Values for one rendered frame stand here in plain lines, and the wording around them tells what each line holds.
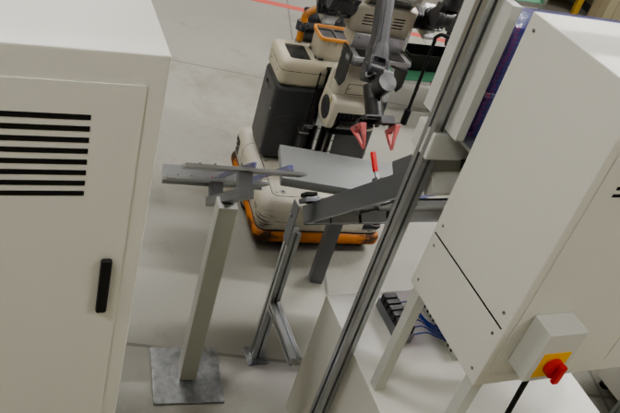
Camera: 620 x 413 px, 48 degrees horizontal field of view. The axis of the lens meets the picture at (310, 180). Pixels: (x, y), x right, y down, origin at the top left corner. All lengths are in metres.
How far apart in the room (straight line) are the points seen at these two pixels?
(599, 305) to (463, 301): 0.28
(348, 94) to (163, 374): 1.33
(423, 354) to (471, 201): 0.74
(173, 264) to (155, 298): 0.22
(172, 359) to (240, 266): 0.62
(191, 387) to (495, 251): 1.48
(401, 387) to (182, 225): 1.59
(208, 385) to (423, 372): 0.89
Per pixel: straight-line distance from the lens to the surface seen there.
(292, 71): 3.13
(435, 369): 2.15
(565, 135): 1.35
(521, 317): 1.48
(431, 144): 1.61
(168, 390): 2.64
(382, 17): 2.23
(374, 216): 2.47
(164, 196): 3.45
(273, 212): 3.12
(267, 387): 2.73
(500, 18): 1.50
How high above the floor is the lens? 2.09
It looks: 33 degrees down
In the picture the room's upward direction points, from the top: 17 degrees clockwise
